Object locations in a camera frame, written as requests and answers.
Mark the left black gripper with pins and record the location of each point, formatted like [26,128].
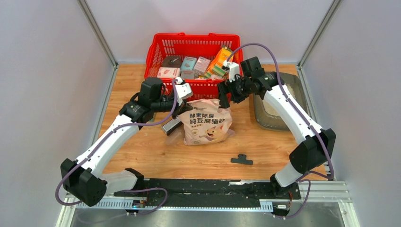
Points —
[179,109]

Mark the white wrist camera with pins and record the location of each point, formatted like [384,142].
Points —
[182,90]
[232,69]

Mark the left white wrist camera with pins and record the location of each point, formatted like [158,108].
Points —
[182,90]

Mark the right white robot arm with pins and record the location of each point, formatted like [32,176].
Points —
[314,143]

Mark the pink cat litter bag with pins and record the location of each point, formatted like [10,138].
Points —
[206,122]

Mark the teal small box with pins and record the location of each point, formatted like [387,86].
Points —
[188,63]

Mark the clear plastic scoop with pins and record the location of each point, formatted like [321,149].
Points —
[176,137]

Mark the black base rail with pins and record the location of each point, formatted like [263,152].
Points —
[203,193]

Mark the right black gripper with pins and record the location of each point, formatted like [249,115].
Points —
[222,88]

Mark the orange striped sponge pack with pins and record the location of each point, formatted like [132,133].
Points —
[215,67]

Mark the pink white box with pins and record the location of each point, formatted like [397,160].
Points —
[168,72]

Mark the black bag clip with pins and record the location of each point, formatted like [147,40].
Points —
[242,159]

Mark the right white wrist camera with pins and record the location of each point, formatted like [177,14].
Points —
[232,69]

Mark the grey pink small box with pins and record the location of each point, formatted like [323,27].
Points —
[201,65]

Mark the red plastic shopping basket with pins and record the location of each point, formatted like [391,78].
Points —
[207,46]

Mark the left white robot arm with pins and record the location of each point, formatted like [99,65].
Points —
[83,177]

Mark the black rectangular box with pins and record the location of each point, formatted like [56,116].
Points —
[171,126]

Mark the brown round tin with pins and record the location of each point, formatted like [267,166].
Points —
[172,61]

